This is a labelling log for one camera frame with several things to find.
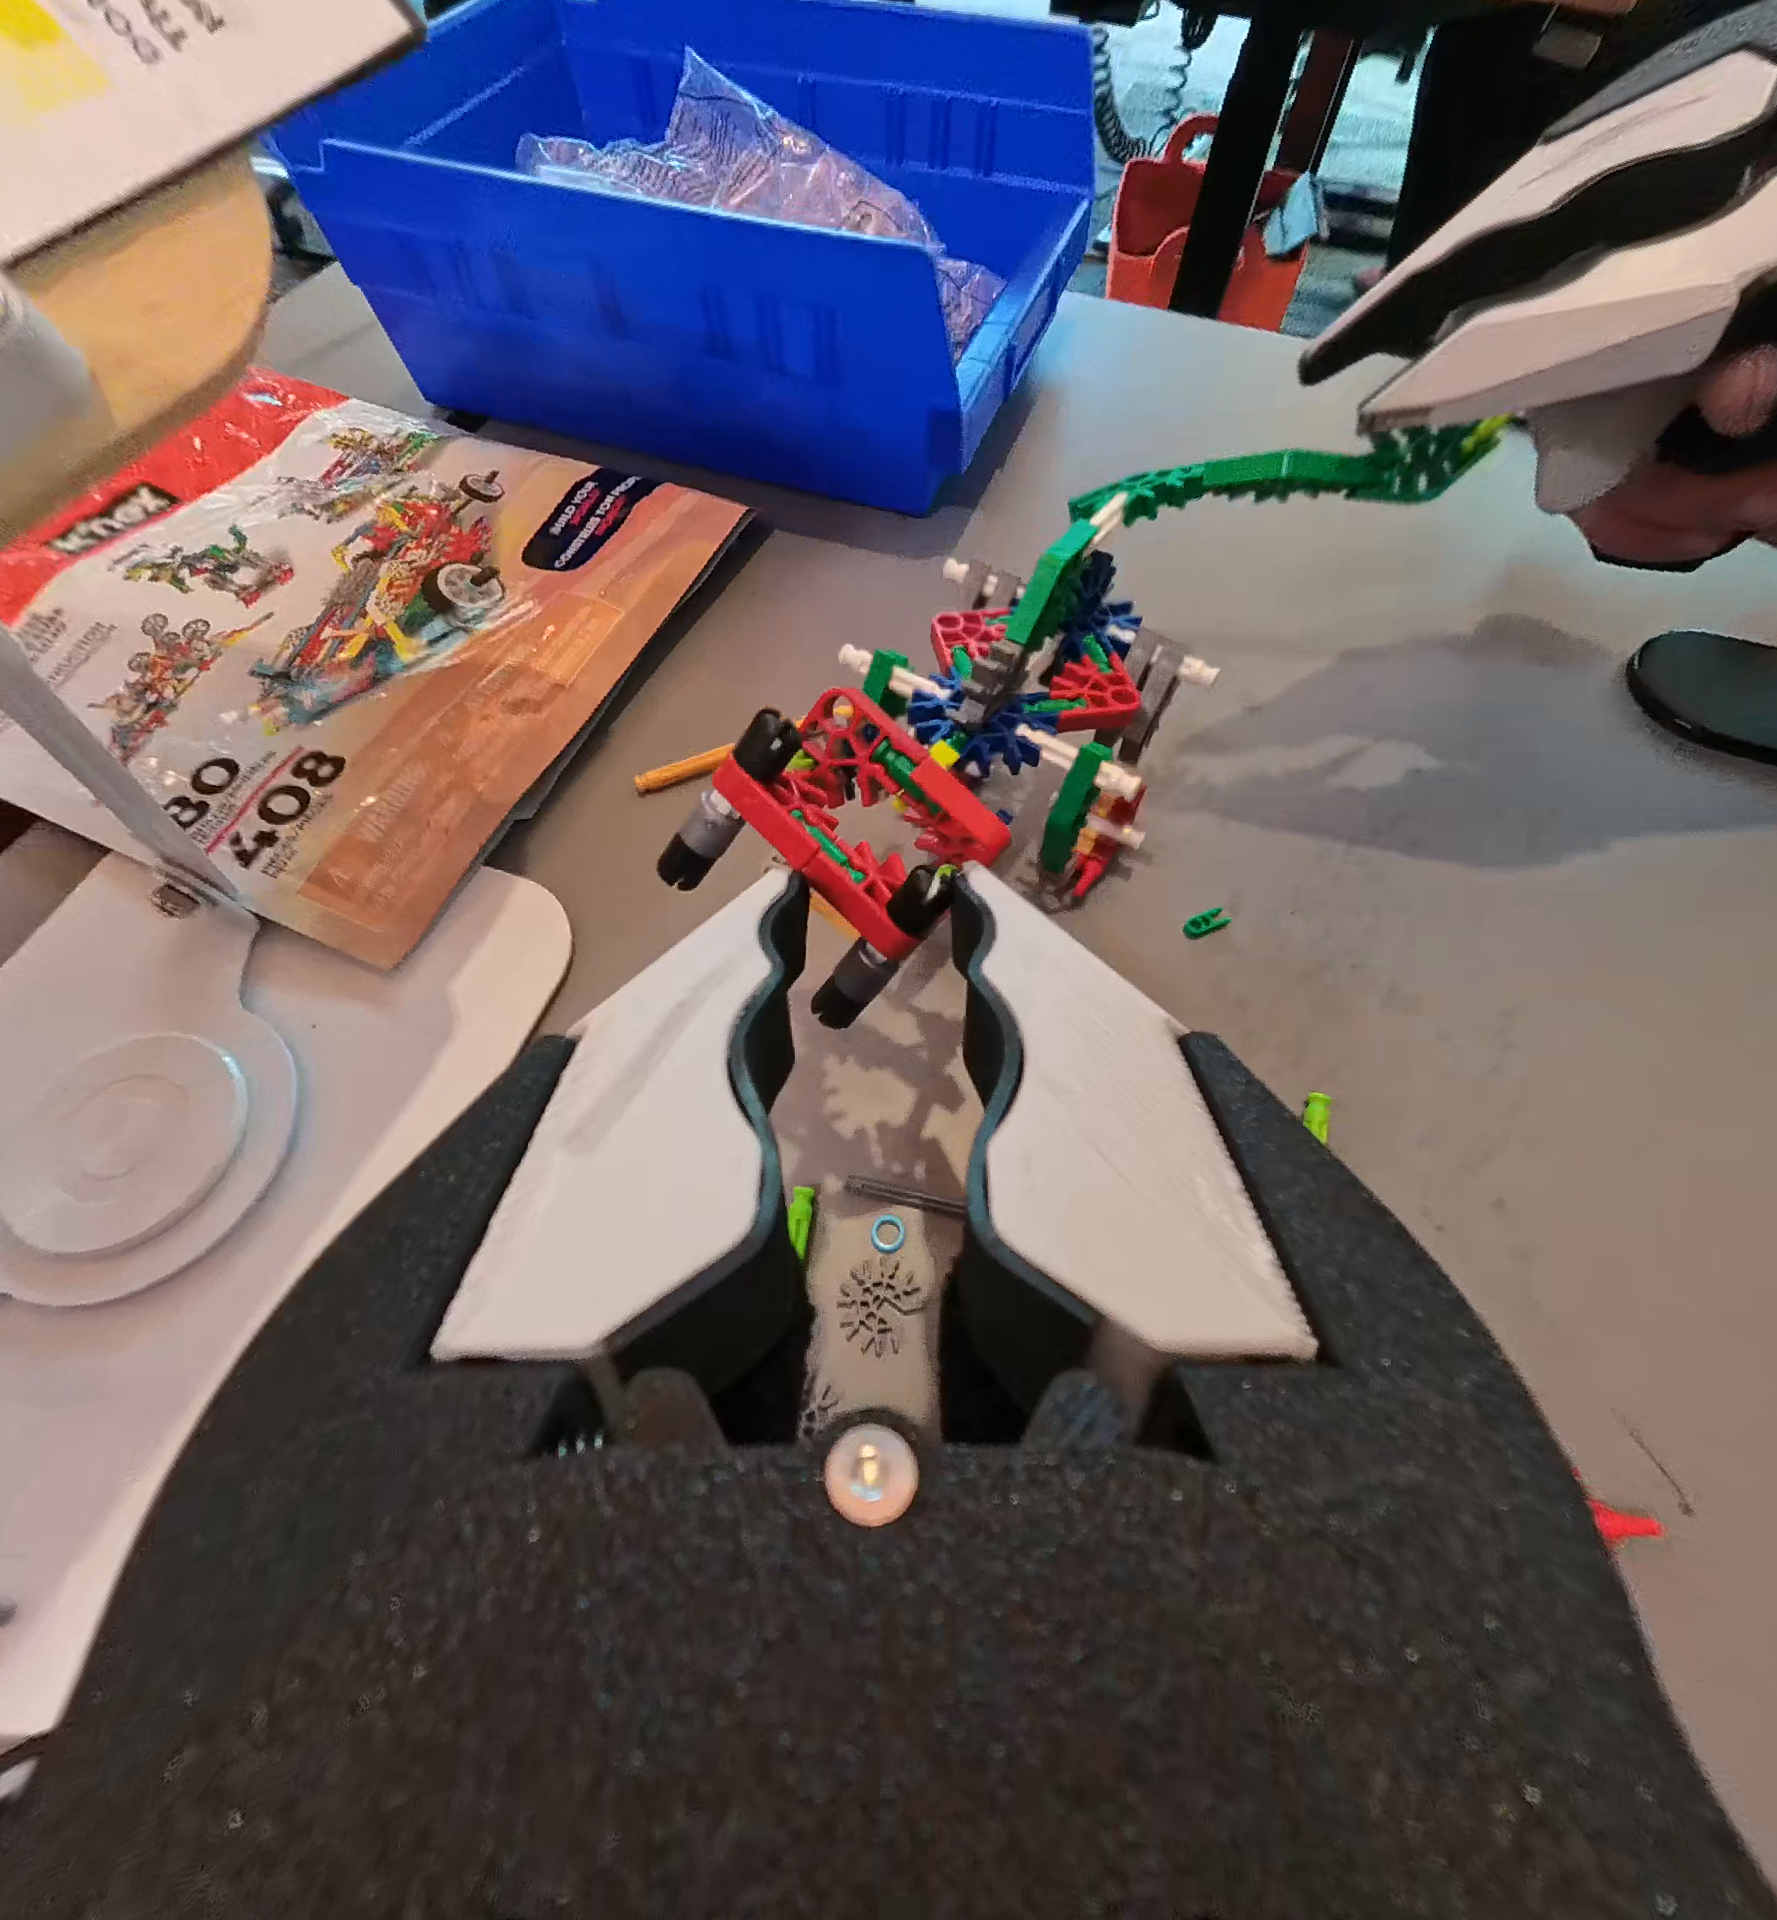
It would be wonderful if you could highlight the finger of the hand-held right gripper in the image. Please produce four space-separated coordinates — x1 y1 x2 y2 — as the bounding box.
1298 45 1777 387
1356 147 1777 439

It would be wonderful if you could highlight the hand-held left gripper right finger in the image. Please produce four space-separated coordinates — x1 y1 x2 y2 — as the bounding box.
952 869 1321 1363

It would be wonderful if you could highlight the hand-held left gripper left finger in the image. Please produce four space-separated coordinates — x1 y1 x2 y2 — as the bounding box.
429 869 814 1363

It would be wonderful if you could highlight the colourful construction toy model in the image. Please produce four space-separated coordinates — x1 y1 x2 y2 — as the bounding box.
656 412 1512 1037

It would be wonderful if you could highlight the red corner connector assembly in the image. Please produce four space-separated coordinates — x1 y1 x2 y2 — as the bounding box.
1570 1478 1665 1550

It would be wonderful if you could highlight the person's right hand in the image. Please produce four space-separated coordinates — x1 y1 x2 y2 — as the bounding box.
1570 346 1777 574

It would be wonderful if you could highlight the small dark grey connector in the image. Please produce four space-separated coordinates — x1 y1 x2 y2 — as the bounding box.
836 1258 929 1354

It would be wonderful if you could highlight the black flat disc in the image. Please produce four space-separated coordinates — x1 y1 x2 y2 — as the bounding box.
1628 631 1777 786

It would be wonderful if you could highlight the orange bucket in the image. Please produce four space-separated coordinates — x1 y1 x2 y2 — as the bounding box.
1105 112 1310 335

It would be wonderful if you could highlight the printed toy packaging bag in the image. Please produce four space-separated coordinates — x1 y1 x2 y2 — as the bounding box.
0 365 754 973

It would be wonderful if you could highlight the clear plastic wrap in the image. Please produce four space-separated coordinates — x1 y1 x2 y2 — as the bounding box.
516 46 1009 362

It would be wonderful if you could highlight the blue storage bin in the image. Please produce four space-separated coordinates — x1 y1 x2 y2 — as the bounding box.
270 0 1099 520

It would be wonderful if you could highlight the white and blue document stand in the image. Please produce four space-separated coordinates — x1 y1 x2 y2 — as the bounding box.
17 150 274 439

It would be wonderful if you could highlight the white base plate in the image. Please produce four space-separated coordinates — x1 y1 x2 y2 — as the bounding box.
0 855 574 1742

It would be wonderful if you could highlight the black post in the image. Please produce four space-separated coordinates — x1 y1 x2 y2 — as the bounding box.
1170 0 1355 316

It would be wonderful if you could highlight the clear suction cup mount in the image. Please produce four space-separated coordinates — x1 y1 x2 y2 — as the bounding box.
0 1036 251 1258

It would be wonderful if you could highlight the black coiled cable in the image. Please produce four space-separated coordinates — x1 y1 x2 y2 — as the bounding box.
1095 23 1205 164

